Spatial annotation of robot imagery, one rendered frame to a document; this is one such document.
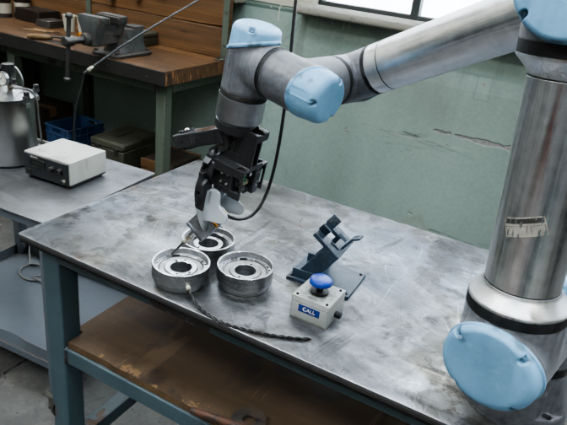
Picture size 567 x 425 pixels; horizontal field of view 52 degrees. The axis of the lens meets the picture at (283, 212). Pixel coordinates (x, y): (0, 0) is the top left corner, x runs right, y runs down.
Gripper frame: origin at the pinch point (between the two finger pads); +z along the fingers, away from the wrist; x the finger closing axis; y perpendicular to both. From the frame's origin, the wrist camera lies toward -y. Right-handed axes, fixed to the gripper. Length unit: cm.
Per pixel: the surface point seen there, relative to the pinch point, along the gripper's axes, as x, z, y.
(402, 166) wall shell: 164, 43, -8
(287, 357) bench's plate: -8.9, 9.5, 24.9
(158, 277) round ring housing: -8.1, 10.1, -2.6
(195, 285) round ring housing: -5.0, 10.2, 3.3
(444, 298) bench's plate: 24.1, 6.9, 40.5
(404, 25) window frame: 156, -15, -25
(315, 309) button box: 0.2, 5.5, 24.1
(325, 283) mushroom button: 2.6, 1.8, 23.5
